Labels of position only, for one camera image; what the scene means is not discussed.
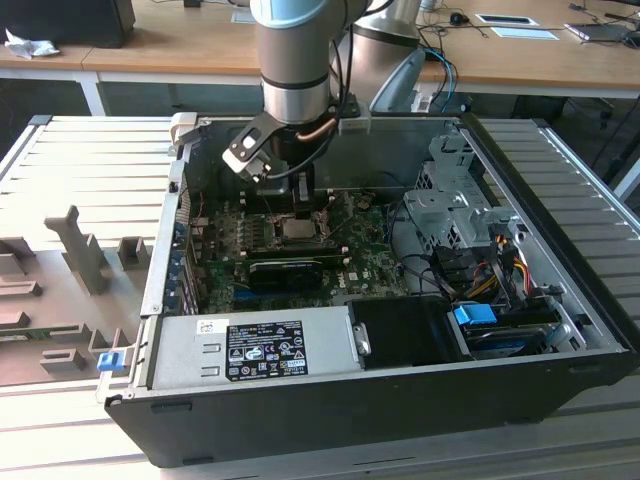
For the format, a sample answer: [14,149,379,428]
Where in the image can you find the beige case latch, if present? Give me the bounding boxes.
[169,112,202,152]

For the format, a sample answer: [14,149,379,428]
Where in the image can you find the copper coloured cable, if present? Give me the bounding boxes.
[296,118,335,145]

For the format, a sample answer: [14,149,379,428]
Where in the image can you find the brown parts rack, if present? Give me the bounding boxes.
[0,204,157,390]

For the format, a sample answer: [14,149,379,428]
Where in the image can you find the grey power supply unit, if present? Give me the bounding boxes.
[148,306,372,392]

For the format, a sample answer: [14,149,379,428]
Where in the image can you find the blue case latch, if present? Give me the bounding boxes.
[98,352,126,374]

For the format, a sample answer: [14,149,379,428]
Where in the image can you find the black cable bundle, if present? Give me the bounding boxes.
[385,198,451,301]

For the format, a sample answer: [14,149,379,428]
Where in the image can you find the black graphics card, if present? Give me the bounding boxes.
[247,258,326,296]

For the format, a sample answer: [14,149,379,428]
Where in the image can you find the silver topped CPU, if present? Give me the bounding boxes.
[279,219,314,242]

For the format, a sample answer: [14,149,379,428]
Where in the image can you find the CPU socket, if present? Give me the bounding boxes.
[264,211,335,250]

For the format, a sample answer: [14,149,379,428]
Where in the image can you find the black RAM slot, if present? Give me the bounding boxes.
[239,248,348,267]
[239,241,346,254]

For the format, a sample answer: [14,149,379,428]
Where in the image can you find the blue cable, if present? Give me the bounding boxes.
[433,48,460,110]

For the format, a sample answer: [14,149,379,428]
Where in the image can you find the black and white wrist camera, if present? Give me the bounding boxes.
[221,113,276,185]

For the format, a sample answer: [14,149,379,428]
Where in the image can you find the crumpled white paper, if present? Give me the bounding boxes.
[3,27,61,62]

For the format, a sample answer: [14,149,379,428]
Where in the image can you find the yellow and orange wires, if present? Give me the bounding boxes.
[468,233,532,297]

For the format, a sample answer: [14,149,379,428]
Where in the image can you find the black box on desk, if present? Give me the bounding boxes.
[0,0,137,50]

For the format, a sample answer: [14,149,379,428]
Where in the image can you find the pale blue teach pendant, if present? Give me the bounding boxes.
[368,48,427,114]

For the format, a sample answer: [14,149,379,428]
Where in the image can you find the black and grey PC case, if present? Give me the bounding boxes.
[102,112,640,470]

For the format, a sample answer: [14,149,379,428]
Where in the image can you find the green motherboard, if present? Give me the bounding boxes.
[199,188,417,317]

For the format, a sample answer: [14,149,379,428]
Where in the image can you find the grey laptop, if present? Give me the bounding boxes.
[563,19,637,45]

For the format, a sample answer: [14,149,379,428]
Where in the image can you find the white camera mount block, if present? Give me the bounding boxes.
[336,94,374,137]

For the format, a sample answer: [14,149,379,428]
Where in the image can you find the metal socket cover frame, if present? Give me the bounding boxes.
[269,214,329,246]

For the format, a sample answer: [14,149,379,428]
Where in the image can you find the wooden desk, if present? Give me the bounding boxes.
[0,0,640,117]

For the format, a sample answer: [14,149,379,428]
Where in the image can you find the perforated metal drive cage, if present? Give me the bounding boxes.
[402,133,527,252]

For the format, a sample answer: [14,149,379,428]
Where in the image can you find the hard disk in blue carrier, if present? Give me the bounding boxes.
[451,303,557,360]

